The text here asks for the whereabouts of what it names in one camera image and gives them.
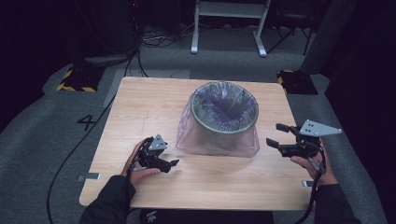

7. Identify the long black floor cable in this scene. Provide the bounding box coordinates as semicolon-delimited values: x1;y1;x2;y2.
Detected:
46;94;117;224

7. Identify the person's dark clothing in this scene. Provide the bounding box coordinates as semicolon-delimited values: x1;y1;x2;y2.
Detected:
138;208;275;224

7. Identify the person's left hand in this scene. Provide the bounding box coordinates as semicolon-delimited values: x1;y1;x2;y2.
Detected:
120;138;162;188

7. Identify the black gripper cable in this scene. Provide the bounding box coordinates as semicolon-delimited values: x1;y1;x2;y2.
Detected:
293;141;328;224
125;141;149;216

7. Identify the bundle of floor cables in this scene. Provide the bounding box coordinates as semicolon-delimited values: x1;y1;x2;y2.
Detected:
140;21;195;49

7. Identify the purple translucent plastic bag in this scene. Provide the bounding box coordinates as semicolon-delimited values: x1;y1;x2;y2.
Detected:
176;80;261;158

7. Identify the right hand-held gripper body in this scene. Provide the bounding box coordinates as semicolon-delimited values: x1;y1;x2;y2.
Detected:
279;119;343;158

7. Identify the green round bin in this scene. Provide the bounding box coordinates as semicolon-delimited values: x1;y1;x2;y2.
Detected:
186;81;260;156

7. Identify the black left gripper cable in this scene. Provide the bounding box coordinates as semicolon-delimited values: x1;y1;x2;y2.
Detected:
125;141;149;216

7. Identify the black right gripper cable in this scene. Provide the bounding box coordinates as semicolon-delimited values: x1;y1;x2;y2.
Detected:
293;141;328;224

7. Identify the black equipment stand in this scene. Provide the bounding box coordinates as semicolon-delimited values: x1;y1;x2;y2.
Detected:
70;0;139;68

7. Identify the black yellow striped stand base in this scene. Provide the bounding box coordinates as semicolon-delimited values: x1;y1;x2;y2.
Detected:
276;69;319;96
56;65;106;93

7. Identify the grey upright column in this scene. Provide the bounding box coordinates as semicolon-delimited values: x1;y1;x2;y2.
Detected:
300;0;359;76

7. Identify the person's right hand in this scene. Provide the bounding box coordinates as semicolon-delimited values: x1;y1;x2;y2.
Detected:
290;146;339;187

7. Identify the white metal table frame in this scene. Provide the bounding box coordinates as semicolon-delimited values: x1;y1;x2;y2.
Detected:
191;0;272;58

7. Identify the black folding stand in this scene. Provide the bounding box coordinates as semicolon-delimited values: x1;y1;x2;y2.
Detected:
266;0;315;56

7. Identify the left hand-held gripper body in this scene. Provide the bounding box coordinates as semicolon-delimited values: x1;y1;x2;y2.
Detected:
136;133;172;174

